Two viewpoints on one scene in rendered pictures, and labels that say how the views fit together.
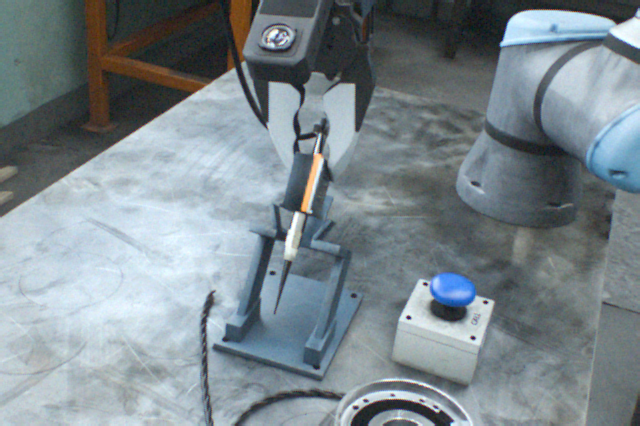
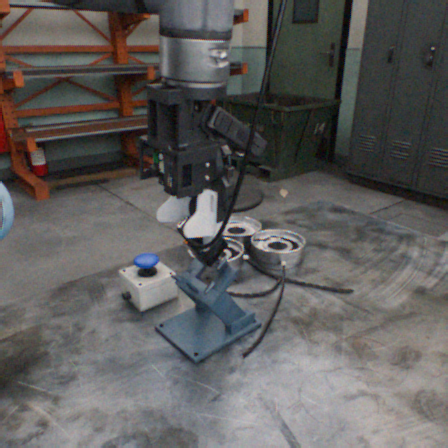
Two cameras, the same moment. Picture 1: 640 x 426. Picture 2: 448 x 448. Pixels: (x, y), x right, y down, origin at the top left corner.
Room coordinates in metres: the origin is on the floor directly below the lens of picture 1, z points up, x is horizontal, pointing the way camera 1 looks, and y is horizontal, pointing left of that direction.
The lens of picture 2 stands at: (1.01, 0.32, 1.19)
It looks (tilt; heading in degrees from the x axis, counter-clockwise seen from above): 25 degrees down; 214
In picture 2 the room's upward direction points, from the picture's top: straight up
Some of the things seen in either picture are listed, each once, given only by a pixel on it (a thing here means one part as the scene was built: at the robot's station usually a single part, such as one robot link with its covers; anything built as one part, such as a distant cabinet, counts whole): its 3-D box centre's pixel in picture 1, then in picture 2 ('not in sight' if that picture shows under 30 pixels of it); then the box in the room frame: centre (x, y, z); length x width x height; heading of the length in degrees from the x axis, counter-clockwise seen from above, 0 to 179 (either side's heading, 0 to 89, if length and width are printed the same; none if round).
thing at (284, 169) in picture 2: not in sight; (272, 134); (-2.74, -1.62, 0.35); 1.04 x 0.74 x 0.70; 72
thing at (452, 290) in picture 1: (449, 305); (147, 269); (0.58, -0.12, 0.85); 0.04 x 0.04 x 0.05
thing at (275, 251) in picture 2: not in sight; (277, 249); (0.34, 0.00, 0.82); 0.10 x 0.10 x 0.04
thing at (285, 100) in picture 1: (292, 116); (201, 225); (0.63, 0.03, 0.99); 0.06 x 0.03 x 0.09; 170
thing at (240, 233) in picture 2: not in sight; (236, 234); (0.32, -0.11, 0.82); 0.10 x 0.10 x 0.04
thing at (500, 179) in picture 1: (525, 160); not in sight; (0.90, -0.24, 0.85); 0.15 x 0.15 x 0.10
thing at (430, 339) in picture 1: (445, 325); (145, 283); (0.58, -0.12, 0.82); 0.08 x 0.07 x 0.05; 162
